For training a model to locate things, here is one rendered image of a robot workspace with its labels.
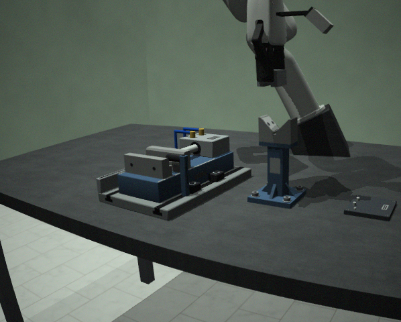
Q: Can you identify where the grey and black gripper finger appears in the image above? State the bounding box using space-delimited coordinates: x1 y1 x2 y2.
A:
271 45 285 70
251 20 274 82

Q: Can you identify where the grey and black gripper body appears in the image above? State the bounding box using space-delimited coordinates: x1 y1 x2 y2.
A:
247 0 286 46

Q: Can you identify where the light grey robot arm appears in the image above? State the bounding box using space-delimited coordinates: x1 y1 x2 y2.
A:
223 0 334 123

